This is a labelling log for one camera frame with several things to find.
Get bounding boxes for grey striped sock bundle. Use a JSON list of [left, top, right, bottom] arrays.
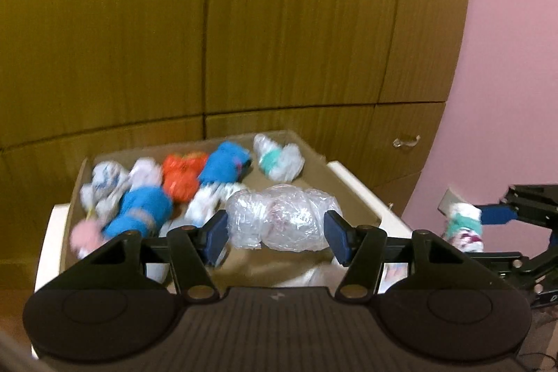
[[80, 160, 132, 221]]

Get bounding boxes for wooden wardrobe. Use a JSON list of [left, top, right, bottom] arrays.
[[0, 0, 475, 290]]

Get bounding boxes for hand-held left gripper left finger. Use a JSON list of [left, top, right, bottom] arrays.
[[37, 210, 230, 304]]

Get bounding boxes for blue sock bundle with twine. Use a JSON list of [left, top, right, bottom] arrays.
[[102, 186, 174, 241]]

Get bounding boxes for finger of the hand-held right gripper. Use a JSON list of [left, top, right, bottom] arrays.
[[478, 238, 558, 282], [473, 184, 558, 226]]

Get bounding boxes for metal drawer handle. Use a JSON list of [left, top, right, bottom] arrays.
[[393, 135, 422, 150]]

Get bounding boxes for pink fluffy toy with eyes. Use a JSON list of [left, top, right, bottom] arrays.
[[70, 219, 111, 260]]

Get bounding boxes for orange plastic-wrapped bundle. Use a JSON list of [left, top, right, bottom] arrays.
[[162, 152, 210, 204]]

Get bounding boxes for clear plastic-wrapped bundle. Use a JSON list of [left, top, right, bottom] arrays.
[[226, 184, 346, 253]]

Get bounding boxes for patterned white sock bundle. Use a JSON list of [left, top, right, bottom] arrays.
[[442, 200, 485, 253]]

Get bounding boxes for small white plastic-wrapped bundle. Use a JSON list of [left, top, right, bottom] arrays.
[[130, 157, 165, 192]]

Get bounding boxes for teal sock bundle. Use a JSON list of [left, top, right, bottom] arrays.
[[253, 133, 305, 183]]

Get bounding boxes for white wall outlet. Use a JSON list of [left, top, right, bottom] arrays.
[[438, 188, 463, 217]]

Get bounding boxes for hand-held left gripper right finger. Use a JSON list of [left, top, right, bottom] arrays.
[[324, 209, 520, 302]]

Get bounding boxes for cardboard box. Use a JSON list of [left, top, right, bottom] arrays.
[[65, 130, 416, 299]]

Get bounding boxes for grey and light-blue sock bundle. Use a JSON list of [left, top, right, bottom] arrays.
[[185, 181, 246, 227]]

